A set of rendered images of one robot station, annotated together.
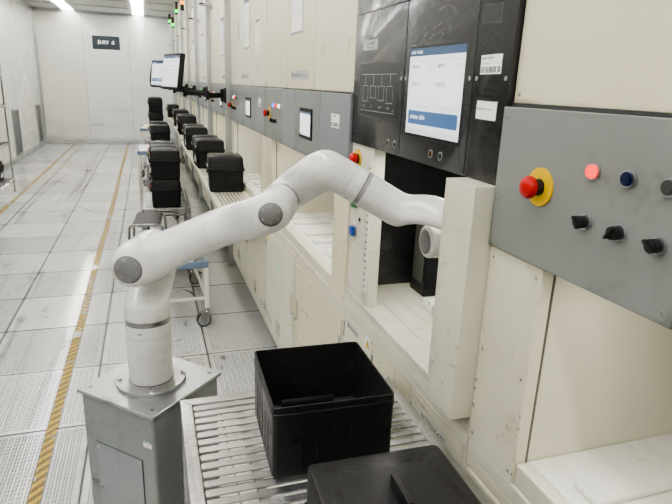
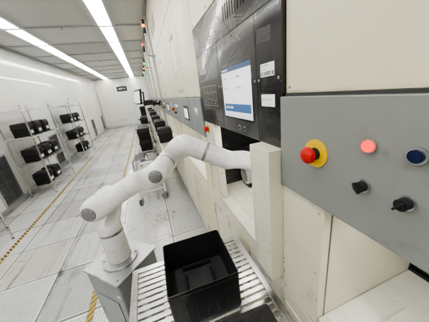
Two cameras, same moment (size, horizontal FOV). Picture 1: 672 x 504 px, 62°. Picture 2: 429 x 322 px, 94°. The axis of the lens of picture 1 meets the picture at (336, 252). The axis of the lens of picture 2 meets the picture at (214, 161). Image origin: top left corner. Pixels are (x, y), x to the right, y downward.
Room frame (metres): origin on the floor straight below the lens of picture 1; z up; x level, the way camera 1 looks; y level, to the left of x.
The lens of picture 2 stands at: (0.53, -0.13, 1.60)
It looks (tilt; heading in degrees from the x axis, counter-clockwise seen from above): 20 degrees down; 2
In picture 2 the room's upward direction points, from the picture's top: 7 degrees counter-clockwise
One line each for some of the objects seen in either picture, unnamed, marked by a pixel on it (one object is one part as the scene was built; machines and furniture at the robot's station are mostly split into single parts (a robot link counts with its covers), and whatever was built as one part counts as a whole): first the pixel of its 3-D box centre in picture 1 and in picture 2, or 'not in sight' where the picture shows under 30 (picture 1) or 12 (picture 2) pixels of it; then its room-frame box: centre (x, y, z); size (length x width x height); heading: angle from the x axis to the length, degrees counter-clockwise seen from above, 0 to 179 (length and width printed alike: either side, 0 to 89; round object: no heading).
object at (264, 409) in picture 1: (319, 402); (199, 272); (1.19, 0.03, 0.85); 0.28 x 0.28 x 0.17; 17
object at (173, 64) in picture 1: (194, 78); (147, 98); (4.63, 1.18, 1.59); 0.50 x 0.41 x 0.36; 109
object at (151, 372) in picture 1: (149, 350); (115, 245); (1.42, 0.51, 0.85); 0.19 x 0.19 x 0.18
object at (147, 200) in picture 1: (167, 220); (149, 154); (5.40, 1.69, 0.24); 0.94 x 0.53 x 0.48; 18
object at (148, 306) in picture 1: (149, 274); (108, 209); (1.45, 0.51, 1.07); 0.19 x 0.12 x 0.24; 178
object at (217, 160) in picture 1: (224, 171); (165, 133); (4.20, 0.86, 0.93); 0.30 x 0.28 x 0.26; 16
